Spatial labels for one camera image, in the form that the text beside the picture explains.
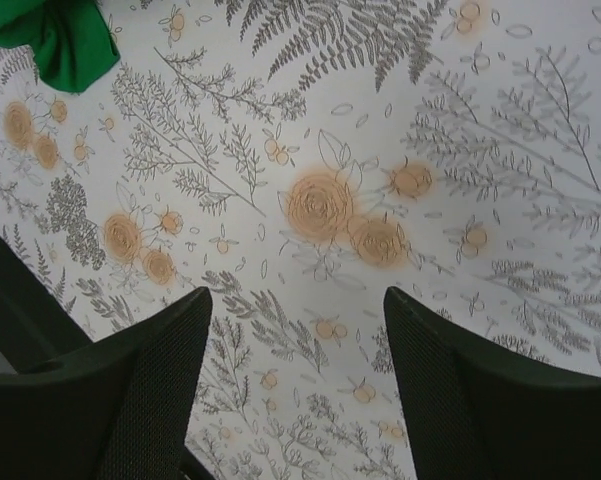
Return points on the green t shirt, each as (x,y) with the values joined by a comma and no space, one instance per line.
(71,42)

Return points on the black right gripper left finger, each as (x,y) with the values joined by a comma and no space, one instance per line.
(118,408)

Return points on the floral table mat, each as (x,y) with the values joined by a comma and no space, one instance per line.
(298,158)

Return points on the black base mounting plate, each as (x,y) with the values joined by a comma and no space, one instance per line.
(34,328)

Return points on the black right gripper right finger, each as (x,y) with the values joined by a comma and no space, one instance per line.
(476,410)

